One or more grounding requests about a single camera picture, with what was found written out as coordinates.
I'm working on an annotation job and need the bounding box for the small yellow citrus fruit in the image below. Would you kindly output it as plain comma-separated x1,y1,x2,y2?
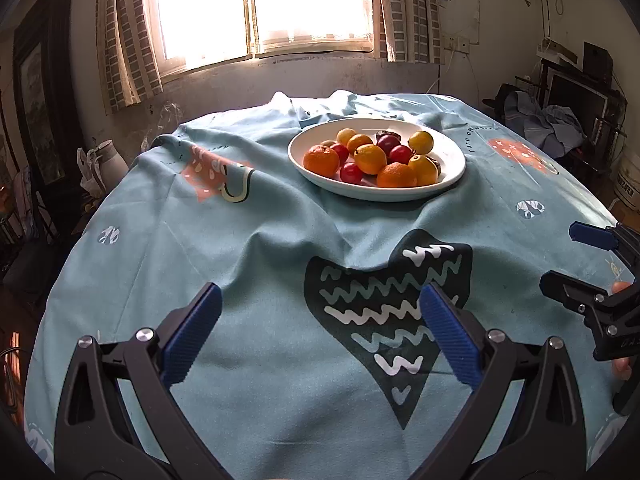
408,130,434,155

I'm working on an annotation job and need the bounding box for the bright window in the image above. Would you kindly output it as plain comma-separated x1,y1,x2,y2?
145,0,381,71

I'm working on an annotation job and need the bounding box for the computer monitor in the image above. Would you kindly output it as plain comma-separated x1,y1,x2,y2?
545,67,611,133

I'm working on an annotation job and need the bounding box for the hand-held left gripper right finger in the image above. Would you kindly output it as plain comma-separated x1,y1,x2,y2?
419,282,588,480

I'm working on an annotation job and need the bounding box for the dimpled mandarin orange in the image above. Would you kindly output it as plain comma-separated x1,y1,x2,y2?
303,144,342,178
376,162,418,189

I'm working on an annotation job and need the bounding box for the light blue printed blanket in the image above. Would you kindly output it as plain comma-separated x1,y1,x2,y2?
22,90,632,480

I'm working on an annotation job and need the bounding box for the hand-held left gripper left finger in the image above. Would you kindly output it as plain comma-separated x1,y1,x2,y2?
52,281,223,480

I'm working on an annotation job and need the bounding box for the pile of blue clothes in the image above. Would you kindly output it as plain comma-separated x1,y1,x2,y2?
502,91,588,153

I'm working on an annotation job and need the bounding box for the white oval plate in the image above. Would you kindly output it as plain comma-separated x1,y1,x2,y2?
287,118,467,202

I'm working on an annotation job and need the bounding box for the white plastic bucket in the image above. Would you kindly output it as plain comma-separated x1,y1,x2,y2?
614,147,640,208

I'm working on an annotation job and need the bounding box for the dark framed picture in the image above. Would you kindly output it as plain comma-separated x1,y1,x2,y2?
12,0,83,191

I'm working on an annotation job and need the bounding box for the white jug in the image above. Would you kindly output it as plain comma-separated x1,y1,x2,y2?
94,140,130,188

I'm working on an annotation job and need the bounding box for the checked curtain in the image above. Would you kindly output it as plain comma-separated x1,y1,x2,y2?
367,0,446,66
95,0,166,113

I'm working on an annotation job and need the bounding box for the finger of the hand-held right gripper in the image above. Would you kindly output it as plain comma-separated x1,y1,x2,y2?
569,221,623,252
540,270,608,316

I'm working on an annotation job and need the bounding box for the white plastic bag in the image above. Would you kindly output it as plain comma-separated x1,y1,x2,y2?
76,147,107,196

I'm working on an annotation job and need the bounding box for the black speaker box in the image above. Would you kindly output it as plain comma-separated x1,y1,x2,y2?
582,42,614,81

